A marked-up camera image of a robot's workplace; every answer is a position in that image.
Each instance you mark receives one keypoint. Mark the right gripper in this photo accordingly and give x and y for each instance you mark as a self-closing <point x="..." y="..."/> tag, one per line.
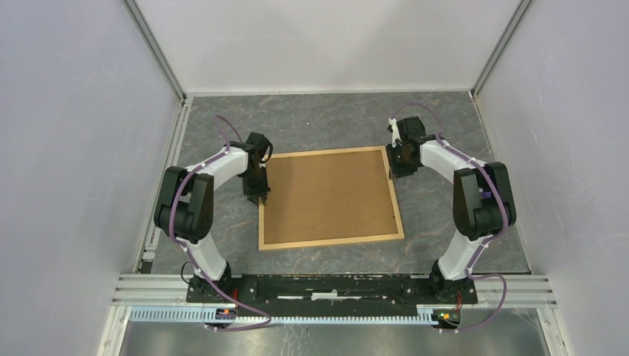
<point x="394" y="170"/>

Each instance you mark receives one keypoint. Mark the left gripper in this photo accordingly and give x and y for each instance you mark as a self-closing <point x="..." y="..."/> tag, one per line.
<point x="262" y="191"/>

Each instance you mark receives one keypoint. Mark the brown backing board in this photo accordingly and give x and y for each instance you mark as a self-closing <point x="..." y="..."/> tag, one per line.
<point x="329" y="196"/>

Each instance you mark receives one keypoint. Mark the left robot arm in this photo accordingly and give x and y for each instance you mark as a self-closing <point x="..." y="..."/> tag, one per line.
<point x="185" y="204"/>

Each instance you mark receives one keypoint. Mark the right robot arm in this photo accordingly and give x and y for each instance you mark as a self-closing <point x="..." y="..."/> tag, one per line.
<point x="482" y="200"/>

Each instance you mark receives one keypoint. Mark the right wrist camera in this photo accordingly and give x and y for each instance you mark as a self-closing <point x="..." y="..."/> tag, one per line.
<point x="393" y="129"/>

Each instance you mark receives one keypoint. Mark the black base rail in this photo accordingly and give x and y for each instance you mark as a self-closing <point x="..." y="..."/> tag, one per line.
<point x="314" y="295"/>

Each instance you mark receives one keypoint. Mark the white slotted cable duct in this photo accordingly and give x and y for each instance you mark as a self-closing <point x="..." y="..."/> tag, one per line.
<point x="230" y="317"/>

